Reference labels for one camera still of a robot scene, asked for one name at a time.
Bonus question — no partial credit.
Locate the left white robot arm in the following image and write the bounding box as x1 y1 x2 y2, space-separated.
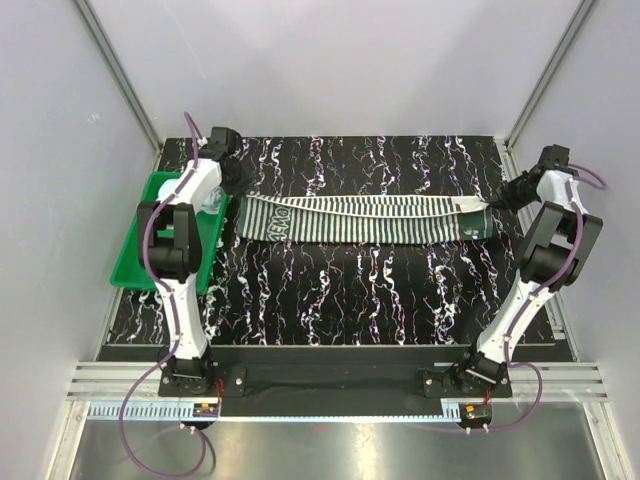
136 127 250 396

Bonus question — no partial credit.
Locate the aluminium frame post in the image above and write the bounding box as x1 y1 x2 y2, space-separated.
71 0 164 153
504 0 599 151

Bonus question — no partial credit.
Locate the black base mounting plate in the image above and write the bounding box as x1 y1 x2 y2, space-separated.
159 346 512 420

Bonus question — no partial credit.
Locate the striped green white towel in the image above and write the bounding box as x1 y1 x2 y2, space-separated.
237 194 494 245

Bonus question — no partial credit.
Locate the white slotted cable duct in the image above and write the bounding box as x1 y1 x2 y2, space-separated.
88 399 464 423

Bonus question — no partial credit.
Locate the green plastic tray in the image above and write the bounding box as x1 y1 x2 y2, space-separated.
111 171 230 295

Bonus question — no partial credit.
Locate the right aluminium frame post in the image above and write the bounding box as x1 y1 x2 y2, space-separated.
504 0 599 151

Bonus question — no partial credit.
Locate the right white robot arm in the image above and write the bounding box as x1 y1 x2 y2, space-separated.
451 144 605 397

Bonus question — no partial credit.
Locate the left aluminium frame post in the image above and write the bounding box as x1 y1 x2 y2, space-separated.
71 0 164 153

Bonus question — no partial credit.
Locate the light blue towel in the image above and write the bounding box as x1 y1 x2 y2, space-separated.
157 179 224 215

